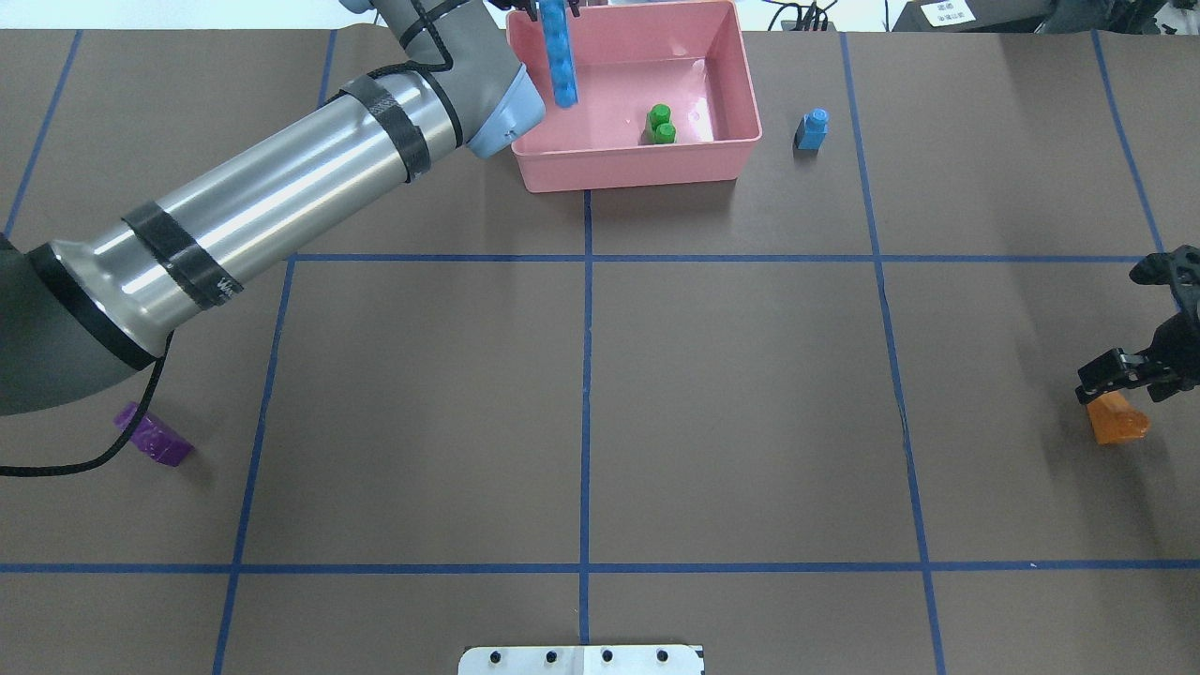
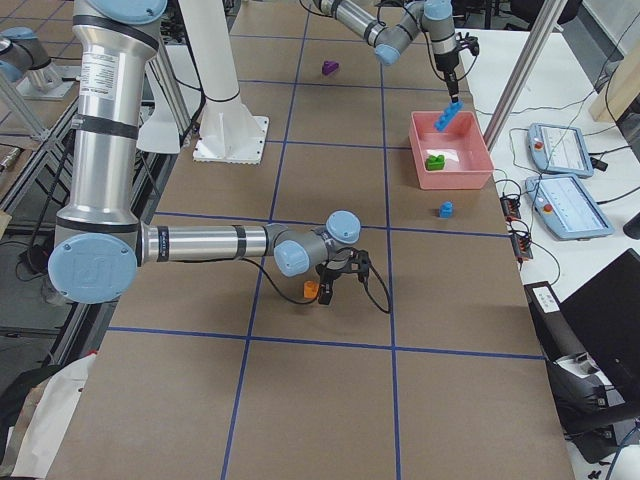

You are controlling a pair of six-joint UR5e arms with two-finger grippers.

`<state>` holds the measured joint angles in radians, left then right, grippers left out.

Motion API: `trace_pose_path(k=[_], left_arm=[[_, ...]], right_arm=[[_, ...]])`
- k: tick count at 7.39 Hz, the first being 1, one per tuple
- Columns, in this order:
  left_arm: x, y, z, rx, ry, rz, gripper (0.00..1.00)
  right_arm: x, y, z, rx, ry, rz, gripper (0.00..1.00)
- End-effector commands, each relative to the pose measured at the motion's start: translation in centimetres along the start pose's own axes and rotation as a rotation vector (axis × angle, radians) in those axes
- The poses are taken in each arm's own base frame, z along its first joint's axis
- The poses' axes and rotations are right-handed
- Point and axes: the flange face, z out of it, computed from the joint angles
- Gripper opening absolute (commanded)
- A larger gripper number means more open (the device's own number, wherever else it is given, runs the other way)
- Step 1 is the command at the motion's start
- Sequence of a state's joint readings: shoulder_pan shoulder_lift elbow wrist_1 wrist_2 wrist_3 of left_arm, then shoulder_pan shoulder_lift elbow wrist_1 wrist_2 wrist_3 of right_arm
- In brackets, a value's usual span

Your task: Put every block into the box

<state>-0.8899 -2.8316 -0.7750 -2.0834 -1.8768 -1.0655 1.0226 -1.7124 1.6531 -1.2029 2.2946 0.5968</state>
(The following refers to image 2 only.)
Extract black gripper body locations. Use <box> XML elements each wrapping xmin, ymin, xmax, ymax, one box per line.
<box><xmin>315</xmin><ymin>247</ymin><xmax>371</xmax><ymax>285</ymax></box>
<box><xmin>432</xmin><ymin>32</ymin><xmax>479</xmax><ymax>82</ymax></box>

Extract orange sloped block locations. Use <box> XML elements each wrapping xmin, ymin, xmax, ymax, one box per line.
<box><xmin>303</xmin><ymin>280</ymin><xmax>320</xmax><ymax>300</ymax></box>

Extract long blue four-stud block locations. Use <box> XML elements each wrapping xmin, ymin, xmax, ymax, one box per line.
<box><xmin>434</xmin><ymin>100</ymin><xmax>464</xmax><ymax>132</ymax></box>

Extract green two-stud block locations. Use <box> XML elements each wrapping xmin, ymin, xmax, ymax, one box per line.
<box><xmin>425</xmin><ymin>154</ymin><xmax>446</xmax><ymax>171</ymax></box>

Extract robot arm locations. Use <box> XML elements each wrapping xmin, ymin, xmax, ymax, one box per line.
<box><xmin>47</xmin><ymin>1</ymin><xmax>361</xmax><ymax>304</ymax></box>
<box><xmin>299</xmin><ymin>1</ymin><xmax>479</xmax><ymax>104</ymax></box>

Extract pink plastic box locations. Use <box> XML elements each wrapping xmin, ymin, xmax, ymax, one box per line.
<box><xmin>409</xmin><ymin>111</ymin><xmax>494</xmax><ymax>190</ymax></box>

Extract small blue single-stud block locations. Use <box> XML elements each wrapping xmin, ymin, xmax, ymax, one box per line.
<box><xmin>438</xmin><ymin>201</ymin><xmax>455</xmax><ymax>219</ymax></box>

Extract purple sloped block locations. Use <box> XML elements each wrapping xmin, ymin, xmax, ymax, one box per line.
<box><xmin>321</xmin><ymin>60</ymin><xmax>340</xmax><ymax>76</ymax></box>

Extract upper blue teach pendant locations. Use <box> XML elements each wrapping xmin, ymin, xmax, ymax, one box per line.
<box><xmin>527</xmin><ymin>123</ymin><xmax>594</xmax><ymax>178</ymax></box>

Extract blue teach pendant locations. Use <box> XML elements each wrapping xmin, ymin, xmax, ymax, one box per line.
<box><xmin>527</xmin><ymin>123</ymin><xmax>594</xmax><ymax>178</ymax></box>
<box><xmin>525</xmin><ymin>174</ymin><xmax>614</xmax><ymax>240</ymax></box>

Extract orange black usb hub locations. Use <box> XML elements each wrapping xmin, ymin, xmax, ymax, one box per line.
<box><xmin>510</xmin><ymin>232</ymin><xmax>533</xmax><ymax>263</ymax></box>
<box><xmin>500</xmin><ymin>195</ymin><xmax>521</xmax><ymax>221</ymax></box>

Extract lower blue teach pendant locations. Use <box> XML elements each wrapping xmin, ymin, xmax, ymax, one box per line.
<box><xmin>525</xmin><ymin>174</ymin><xmax>614</xmax><ymax>240</ymax></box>

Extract black laptop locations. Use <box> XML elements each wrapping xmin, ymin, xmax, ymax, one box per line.
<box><xmin>560</xmin><ymin>248</ymin><xmax>639</xmax><ymax>399</ymax></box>

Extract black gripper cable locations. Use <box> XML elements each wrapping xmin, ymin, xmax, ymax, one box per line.
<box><xmin>259</xmin><ymin>259</ymin><xmax>392</xmax><ymax>315</ymax></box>

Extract aluminium frame post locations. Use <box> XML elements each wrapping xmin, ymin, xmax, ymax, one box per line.
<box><xmin>483</xmin><ymin>0</ymin><xmax>567</xmax><ymax>151</ymax></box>

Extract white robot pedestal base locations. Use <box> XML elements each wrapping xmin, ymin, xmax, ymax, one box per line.
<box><xmin>179</xmin><ymin>0</ymin><xmax>269</xmax><ymax>165</ymax></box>

